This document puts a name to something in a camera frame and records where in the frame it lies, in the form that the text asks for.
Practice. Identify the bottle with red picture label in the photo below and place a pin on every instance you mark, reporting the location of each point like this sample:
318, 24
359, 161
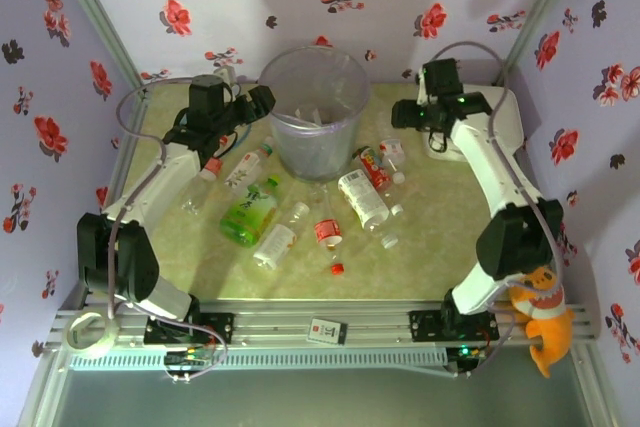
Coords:
374, 169

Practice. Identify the large white label bottle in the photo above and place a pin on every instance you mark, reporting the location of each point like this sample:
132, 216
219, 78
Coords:
362, 202

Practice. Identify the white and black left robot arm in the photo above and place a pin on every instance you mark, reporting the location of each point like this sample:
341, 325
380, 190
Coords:
165, 172

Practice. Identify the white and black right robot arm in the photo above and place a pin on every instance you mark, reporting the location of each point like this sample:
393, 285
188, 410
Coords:
485, 162

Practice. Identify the translucent plastic waste bin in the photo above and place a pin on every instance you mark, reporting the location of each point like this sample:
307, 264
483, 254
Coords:
315, 147

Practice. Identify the white plastic box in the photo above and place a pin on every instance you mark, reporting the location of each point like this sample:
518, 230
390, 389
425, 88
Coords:
507, 112

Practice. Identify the large green tea bottle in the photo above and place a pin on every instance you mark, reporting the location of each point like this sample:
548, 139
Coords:
250, 214

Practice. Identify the small white printed card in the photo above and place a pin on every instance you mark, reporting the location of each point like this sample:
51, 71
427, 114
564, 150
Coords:
327, 332

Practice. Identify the right circuit board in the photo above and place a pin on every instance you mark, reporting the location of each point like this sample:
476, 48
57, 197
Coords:
465, 354

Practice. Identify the circuit board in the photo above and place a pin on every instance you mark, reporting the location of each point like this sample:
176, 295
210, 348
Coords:
465, 354
187, 359

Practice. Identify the orange plush toy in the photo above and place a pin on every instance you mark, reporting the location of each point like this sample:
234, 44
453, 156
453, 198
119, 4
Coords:
547, 327

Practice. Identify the left circuit board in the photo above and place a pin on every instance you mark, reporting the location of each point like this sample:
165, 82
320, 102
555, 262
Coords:
187, 359

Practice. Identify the roll of clear tape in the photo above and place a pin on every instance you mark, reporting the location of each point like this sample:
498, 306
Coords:
75, 337

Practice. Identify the aluminium corner post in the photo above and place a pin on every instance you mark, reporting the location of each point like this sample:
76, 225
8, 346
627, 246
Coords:
540, 12
95, 17

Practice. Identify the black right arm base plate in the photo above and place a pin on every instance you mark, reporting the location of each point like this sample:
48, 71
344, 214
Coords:
425, 324

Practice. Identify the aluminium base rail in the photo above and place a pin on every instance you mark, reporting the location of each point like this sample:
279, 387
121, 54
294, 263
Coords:
280, 324

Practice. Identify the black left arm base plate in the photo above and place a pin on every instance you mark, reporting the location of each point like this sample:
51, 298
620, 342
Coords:
220, 327

